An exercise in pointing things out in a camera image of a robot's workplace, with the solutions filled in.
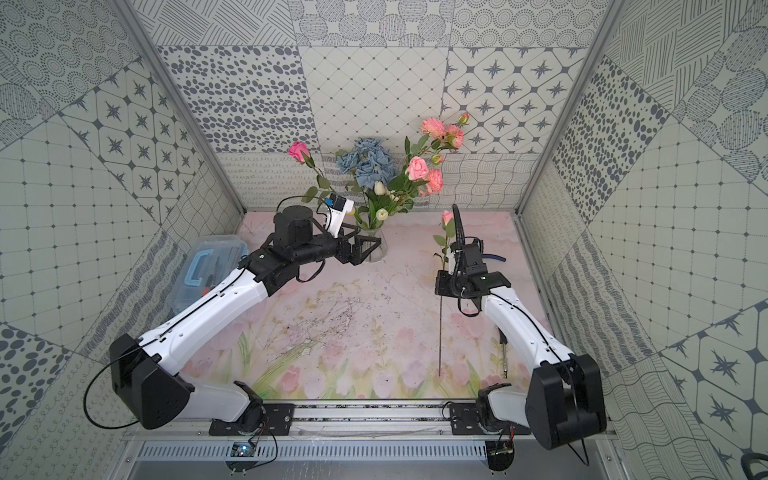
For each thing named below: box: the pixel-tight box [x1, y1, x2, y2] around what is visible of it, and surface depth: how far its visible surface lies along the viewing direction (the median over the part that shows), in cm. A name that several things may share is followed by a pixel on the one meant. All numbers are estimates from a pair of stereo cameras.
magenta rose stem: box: [288, 141, 337, 204], surface depth 84 cm
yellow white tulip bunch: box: [346, 172, 419, 230], surface depth 89 cm
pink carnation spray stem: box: [405, 112, 470, 196], surface depth 86 cm
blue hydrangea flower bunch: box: [336, 137, 398, 189], surface depth 87 cm
